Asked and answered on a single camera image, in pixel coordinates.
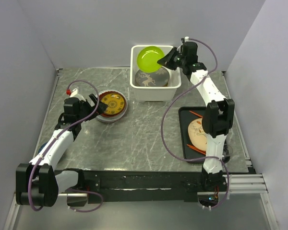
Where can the peach plate with bird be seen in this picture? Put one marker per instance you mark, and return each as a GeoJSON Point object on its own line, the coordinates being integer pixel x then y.
{"type": "Point", "coordinates": [197, 135]}

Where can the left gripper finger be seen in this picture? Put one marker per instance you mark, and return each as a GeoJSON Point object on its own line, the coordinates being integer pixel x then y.
{"type": "Point", "coordinates": [93, 98]}
{"type": "Point", "coordinates": [101, 108]}

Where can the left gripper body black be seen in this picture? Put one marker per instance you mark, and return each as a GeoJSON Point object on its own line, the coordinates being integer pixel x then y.
{"type": "Point", "coordinates": [86, 109]}

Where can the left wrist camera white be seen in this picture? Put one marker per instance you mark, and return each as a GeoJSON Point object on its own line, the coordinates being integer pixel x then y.
{"type": "Point", "coordinates": [74, 94]}

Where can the orange chopstick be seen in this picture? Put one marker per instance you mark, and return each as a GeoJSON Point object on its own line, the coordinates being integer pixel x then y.
{"type": "Point", "coordinates": [200, 116]}
{"type": "Point", "coordinates": [196, 149]}

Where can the orange chopstick lower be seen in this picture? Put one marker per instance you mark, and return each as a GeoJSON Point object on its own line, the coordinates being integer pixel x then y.
{"type": "Point", "coordinates": [196, 149]}

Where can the black rectangular tray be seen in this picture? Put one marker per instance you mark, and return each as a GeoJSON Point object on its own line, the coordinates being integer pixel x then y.
{"type": "Point", "coordinates": [185, 117]}

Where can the white plastic bin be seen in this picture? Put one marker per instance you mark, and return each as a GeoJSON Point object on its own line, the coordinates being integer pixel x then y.
{"type": "Point", "coordinates": [152, 94]}

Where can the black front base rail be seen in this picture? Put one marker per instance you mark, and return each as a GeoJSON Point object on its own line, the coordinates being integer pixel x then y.
{"type": "Point", "coordinates": [121, 186]}

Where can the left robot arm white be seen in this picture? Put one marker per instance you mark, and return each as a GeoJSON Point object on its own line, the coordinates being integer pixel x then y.
{"type": "Point", "coordinates": [52, 155]}

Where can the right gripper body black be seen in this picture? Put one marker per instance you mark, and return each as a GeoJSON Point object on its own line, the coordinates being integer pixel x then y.
{"type": "Point", "coordinates": [181, 60]}

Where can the pale grey large plate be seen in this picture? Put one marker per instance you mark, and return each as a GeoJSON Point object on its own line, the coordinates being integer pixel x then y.
{"type": "Point", "coordinates": [110, 119]}

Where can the orange chopstick upper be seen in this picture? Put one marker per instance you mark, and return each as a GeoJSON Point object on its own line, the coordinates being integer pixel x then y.
{"type": "Point", "coordinates": [200, 116]}

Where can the blue and white small dish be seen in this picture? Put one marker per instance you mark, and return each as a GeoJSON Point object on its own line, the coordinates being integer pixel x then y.
{"type": "Point", "coordinates": [41, 147]}

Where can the glass plate with deer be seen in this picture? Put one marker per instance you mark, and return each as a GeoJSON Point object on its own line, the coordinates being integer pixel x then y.
{"type": "Point", "coordinates": [158, 78]}

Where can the yellow patterned plate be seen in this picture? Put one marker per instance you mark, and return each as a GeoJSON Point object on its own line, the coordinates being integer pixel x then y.
{"type": "Point", "coordinates": [115, 101]}

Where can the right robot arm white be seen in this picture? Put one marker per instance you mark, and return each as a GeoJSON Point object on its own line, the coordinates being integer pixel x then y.
{"type": "Point", "coordinates": [219, 112]}

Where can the lime green plate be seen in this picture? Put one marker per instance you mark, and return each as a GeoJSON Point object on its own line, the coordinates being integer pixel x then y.
{"type": "Point", "coordinates": [147, 59]}

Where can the clear glass cup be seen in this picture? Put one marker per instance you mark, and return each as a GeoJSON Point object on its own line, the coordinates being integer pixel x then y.
{"type": "Point", "coordinates": [227, 152]}

